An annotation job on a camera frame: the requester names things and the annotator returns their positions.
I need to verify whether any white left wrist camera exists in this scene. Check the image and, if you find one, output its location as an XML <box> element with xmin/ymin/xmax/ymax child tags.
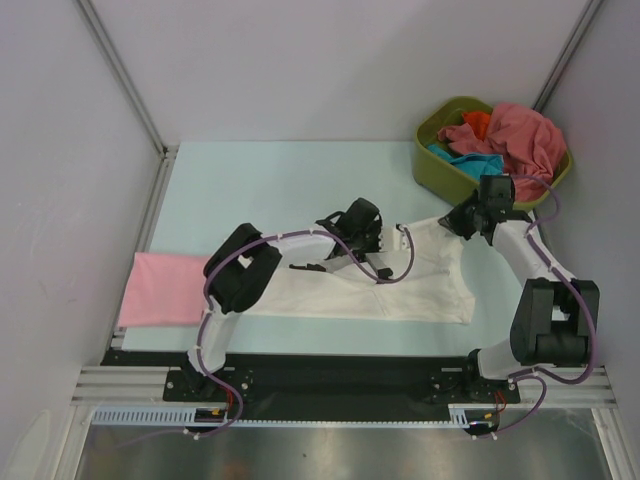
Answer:
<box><xmin>379</xmin><ymin>224</ymin><xmax>410</xmax><ymax>252</ymax></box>

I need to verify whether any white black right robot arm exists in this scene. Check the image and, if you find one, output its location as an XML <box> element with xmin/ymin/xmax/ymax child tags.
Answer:
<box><xmin>438</xmin><ymin>175</ymin><xmax>600</xmax><ymax>401</ymax></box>

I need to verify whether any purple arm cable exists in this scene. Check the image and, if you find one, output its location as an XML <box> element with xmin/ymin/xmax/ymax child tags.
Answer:
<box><xmin>192</xmin><ymin>224</ymin><xmax>416</xmax><ymax>449</ymax></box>
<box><xmin>472</xmin><ymin>174</ymin><xmax>601</xmax><ymax>442</ymax></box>

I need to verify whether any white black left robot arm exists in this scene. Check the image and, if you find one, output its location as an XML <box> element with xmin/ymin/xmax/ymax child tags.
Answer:
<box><xmin>181</xmin><ymin>198</ymin><xmax>382</xmax><ymax>400</ymax></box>

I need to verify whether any teal blue t shirt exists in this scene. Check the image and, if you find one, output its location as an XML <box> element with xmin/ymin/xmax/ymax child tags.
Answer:
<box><xmin>426</xmin><ymin>144</ymin><xmax>505</xmax><ymax>187</ymax></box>

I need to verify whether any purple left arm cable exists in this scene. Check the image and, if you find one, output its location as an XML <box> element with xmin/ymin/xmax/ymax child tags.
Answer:
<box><xmin>192</xmin><ymin>224</ymin><xmax>416</xmax><ymax>449</ymax></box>

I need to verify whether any white t shirt with print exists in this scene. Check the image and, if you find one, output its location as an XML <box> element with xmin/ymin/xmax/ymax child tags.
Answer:
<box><xmin>246</xmin><ymin>217</ymin><xmax>475</xmax><ymax>324</ymax></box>

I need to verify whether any aluminium frame rail front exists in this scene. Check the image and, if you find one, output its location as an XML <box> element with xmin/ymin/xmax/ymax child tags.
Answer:
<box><xmin>71</xmin><ymin>366</ymin><xmax>617</xmax><ymax>409</ymax></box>

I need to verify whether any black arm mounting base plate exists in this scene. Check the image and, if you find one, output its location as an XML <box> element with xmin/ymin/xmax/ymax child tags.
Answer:
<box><xmin>102</xmin><ymin>350</ymin><xmax>520</xmax><ymax>422</ymax></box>

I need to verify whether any aluminium corner post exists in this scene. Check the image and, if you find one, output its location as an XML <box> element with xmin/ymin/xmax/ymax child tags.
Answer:
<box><xmin>73</xmin><ymin>0</ymin><xmax>178</xmax><ymax>158</ymax></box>
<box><xmin>532</xmin><ymin>0</ymin><xmax>606</xmax><ymax>113</ymax></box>

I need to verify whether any aluminium corner post left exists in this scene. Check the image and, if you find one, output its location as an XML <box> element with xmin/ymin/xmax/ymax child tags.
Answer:
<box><xmin>73</xmin><ymin>0</ymin><xmax>178</xmax><ymax>158</ymax></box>

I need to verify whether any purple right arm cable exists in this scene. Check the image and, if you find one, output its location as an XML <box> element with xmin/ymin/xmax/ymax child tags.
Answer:
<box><xmin>472</xmin><ymin>174</ymin><xmax>601</xmax><ymax>442</ymax></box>

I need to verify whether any olive green plastic bin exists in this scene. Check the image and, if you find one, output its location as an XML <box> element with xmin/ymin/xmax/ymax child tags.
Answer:
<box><xmin>412</xmin><ymin>96</ymin><xmax>573</xmax><ymax>211</ymax></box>

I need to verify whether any white slotted cable duct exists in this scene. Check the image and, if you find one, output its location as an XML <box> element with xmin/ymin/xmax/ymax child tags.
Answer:
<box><xmin>92</xmin><ymin>406</ymin><xmax>497</xmax><ymax>428</ymax></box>

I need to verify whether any orange t shirt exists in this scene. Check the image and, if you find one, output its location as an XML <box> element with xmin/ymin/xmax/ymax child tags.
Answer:
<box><xmin>462</xmin><ymin>111</ymin><xmax>491</xmax><ymax>141</ymax></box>

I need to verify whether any folded light pink t shirt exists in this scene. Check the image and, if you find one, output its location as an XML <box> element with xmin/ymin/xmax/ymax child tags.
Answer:
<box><xmin>117</xmin><ymin>252</ymin><xmax>207</xmax><ymax>328</ymax></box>

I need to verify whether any aluminium corner post right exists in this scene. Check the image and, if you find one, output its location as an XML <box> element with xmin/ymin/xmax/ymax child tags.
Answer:
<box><xmin>532</xmin><ymin>0</ymin><xmax>606</xmax><ymax>113</ymax></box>

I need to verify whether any coral pink t shirt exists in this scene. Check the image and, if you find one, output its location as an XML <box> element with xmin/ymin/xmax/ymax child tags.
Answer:
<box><xmin>437</xmin><ymin>103</ymin><xmax>567</xmax><ymax>203</ymax></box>

